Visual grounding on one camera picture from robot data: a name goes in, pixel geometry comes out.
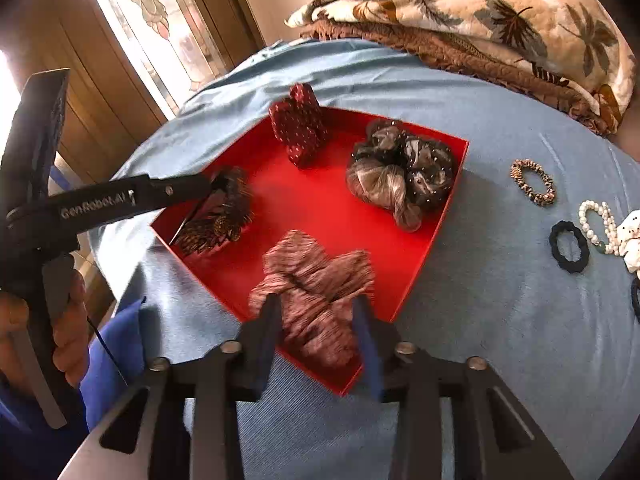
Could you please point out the pink plaid scrunchie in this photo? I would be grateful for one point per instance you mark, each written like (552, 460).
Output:
(315, 290)

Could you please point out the brown blanket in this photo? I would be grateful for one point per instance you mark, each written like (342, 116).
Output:
(450, 55)

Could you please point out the grey organza scrunchie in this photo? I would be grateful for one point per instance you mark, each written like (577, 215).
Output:
(400, 170)

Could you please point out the leaf print blanket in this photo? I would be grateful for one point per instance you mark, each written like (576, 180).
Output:
(450, 5)

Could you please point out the stained glass window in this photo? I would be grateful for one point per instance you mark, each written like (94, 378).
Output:
(150, 10)

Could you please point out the wooden door frame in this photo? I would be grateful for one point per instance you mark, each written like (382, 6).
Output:
(90, 60)

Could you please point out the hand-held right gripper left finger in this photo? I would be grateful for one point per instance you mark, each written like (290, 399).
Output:
(262, 347)

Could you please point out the blue clothing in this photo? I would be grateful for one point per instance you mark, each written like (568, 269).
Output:
(125, 340)

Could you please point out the red dotted scrunchie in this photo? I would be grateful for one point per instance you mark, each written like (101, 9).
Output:
(300, 120)

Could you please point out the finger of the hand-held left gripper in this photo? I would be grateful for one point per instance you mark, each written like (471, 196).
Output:
(170, 191)
(192, 220)

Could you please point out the person's left hand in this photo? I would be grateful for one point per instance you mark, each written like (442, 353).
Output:
(72, 330)

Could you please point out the brown patterned scrunchie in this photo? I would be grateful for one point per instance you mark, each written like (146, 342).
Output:
(220, 225)

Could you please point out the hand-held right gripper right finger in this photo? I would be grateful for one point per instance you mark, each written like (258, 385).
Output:
(369, 352)

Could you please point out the red tray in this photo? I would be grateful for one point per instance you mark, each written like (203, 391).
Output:
(320, 200)

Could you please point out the white dotted bow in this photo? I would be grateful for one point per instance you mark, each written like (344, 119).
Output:
(631, 245)

